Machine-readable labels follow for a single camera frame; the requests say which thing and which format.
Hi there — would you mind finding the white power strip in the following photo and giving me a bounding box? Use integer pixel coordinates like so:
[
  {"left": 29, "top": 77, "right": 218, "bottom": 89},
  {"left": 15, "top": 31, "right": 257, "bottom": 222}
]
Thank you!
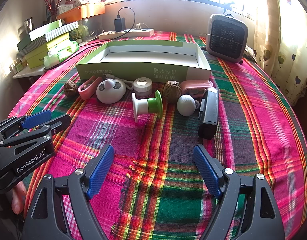
[{"left": 98, "top": 28, "right": 155, "bottom": 40}]

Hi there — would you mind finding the pink green plaid blanket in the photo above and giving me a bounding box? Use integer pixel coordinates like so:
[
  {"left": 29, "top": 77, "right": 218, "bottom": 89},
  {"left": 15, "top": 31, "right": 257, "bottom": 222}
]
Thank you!
[{"left": 8, "top": 30, "right": 307, "bottom": 240}]

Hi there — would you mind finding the green lid box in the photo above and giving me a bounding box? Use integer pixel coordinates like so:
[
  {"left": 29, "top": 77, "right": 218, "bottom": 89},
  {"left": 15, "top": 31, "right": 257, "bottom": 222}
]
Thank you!
[{"left": 28, "top": 20, "right": 62, "bottom": 42}]

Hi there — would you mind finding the pink clip device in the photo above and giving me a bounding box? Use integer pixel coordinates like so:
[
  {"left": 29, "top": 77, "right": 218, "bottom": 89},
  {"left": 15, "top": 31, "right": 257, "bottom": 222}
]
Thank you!
[{"left": 78, "top": 77, "right": 103, "bottom": 100}]

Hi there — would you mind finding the brown wrinkled walnut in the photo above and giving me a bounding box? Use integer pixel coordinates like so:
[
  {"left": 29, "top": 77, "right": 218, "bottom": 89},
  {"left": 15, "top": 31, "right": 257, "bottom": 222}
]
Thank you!
[
  {"left": 164, "top": 80, "right": 182, "bottom": 104},
  {"left": 64, "top": 81, "right": 76, "bottom": 97}
]

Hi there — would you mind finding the orange box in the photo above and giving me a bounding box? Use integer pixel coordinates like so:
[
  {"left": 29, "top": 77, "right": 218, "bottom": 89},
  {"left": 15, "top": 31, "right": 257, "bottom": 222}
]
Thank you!
[{"left": 57, "top": 4, "right": 105, "bottom": 23}]

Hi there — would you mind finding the white ball massager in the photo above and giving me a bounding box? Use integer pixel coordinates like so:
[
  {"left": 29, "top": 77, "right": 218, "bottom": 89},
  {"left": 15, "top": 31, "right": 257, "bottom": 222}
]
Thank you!
[{"left": 177, "top": 94, "right": 201, "bottom": 117}]

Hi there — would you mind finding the heart print curtain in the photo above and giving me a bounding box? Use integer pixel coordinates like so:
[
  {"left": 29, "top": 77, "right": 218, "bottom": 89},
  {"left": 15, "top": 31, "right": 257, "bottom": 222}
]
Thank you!
[{"left": 254, "top": 0, "right": 307, "bottom": 108}]

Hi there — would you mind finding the dark striped box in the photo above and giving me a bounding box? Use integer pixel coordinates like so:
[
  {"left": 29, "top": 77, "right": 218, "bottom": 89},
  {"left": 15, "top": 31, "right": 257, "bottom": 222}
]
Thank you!
[{"left": 17, "top": 36, "right": 47, "bottom": 53}]

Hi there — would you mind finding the green and white spool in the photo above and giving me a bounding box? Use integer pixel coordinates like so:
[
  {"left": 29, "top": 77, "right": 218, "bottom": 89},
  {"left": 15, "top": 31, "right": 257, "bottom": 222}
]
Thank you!
[{"left": 132, "top": 90, "right": 163, "bottom": 123}]

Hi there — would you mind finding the striped white green box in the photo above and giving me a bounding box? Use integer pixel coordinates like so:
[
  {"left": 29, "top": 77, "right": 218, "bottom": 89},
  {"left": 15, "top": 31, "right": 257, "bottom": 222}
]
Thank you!
[{"left": 46, "top": 21, "right": 79, "bottom": 43}]

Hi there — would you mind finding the black rectangular device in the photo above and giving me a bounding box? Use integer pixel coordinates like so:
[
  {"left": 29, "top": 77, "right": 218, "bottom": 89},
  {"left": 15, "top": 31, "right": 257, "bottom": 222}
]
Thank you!
[{"left": 197, "top": 87, "right": 220, "bottom": 140}]

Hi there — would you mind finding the grey space heater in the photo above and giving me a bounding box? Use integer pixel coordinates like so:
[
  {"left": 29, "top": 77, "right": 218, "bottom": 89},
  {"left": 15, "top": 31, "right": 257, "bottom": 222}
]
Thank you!
[{"left": 206, "top": 13, "right": 249, "bottom": 64}]

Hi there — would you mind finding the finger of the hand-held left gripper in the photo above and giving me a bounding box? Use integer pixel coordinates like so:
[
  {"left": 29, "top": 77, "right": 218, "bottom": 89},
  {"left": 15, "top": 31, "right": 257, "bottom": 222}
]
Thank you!
[
  {"left": 0, "top": 109, "right": 52, "bottom": 140},
  {"left": 0, "top": 114, "right": 72, "bottom": 149}
]

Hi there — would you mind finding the yellow-green box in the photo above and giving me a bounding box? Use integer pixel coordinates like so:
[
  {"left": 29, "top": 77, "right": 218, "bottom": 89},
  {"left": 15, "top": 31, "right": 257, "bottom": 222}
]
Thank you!
[
  {"left": 46, "top": 33, "right": 70, "bottom": 52},
  {"left": 25, "top": 47, "right": 50, "bottom": 69}
]

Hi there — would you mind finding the pile of paper packets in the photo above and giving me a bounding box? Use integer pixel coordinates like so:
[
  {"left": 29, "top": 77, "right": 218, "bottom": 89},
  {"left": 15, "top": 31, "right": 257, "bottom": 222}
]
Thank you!
[{"left": 57, "top": 0, "right": 104, "bottom": 8}]

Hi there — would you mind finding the white usb cable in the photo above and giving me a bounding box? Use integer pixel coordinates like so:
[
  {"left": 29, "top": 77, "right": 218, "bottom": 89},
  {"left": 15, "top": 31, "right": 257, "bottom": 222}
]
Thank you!
[{"left": 105, "top": 73, "right": 134, "bottom": 90}]

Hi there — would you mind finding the green printed bag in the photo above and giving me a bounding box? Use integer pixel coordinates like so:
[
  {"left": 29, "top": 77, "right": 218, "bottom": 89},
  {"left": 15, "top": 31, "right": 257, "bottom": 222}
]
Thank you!
[{"left": 70, "top": 21, "right": 90, "bottom": 42}]

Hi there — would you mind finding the vase with red branches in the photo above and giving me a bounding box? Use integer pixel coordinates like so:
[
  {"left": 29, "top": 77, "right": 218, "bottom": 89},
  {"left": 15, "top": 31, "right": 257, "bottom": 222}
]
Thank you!
[{"left": 36, "top": 0, "right": 59, "bottom": 23}]

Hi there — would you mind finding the green wet wipes pack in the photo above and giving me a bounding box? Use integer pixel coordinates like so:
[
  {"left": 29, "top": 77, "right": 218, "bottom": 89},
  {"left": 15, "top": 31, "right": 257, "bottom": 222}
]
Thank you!
[{"left": 43, "top": 40, "right": 79, "bottom": 68}]

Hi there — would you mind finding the green and white cardboard box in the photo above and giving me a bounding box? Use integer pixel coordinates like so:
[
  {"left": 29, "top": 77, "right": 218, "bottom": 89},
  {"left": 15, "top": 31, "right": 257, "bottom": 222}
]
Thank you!
[{"left": 75, "top": 39, "right": 211, "bottom": 83}]

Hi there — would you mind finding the white panda-shaped device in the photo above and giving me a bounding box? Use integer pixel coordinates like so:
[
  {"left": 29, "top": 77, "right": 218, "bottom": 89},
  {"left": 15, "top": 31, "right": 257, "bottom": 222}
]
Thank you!
[{"left": 96, "top": 78, "right": 127, "bottom": 104}]

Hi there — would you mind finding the small white jar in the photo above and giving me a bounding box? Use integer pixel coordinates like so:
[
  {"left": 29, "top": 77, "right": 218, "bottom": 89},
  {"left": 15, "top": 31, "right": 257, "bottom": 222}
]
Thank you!
[{"left": 133, "top": 78, "right": 153, "bottom": 98}]

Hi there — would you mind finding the pink small cylinder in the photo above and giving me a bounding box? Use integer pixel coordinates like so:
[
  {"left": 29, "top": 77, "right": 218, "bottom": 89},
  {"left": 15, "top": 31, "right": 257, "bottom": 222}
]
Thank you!
[{"left": 180, "top": 79, "right": 213, "bottom": 98}]

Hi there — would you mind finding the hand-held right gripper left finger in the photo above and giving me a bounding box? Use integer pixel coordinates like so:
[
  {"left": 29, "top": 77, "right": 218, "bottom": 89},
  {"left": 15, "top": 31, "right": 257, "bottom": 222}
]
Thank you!
[{"left": 23, "top": 144, "right": 115, "bottom": 240}]

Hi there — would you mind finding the person's left hand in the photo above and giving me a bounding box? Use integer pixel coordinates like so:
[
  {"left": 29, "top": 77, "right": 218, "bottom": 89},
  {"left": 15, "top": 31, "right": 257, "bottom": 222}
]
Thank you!
[{"left": 0, "top": 181, "right": 27, "bottom": 215}]

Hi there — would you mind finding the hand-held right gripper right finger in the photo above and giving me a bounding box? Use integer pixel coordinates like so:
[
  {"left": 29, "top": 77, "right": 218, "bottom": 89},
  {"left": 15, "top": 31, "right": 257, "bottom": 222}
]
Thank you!
[{"left": 193, "top": 144, "right": 286, "bottom": 240}]

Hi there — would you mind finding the black charging cable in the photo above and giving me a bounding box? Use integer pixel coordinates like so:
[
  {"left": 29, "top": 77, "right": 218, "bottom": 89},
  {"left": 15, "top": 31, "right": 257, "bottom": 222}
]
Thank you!
[{"left": 47, "top": 7, "right": 136, "bottom": 67}]

